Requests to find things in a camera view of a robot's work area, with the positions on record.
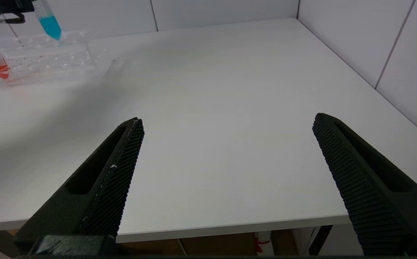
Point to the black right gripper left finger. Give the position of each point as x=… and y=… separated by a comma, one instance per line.
x=97, y=187

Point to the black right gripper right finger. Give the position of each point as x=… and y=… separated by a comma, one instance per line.
x=374, y=187

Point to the test tube with blue pigment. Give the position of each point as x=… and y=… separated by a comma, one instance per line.
x=50, y=25

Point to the clear acrylic test tube rack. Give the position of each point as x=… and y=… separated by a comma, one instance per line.
x=50, y=57

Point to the black table leg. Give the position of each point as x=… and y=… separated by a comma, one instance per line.
x=319, y=240

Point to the white paper with red ribbon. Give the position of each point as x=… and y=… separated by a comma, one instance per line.
x=263, y=244

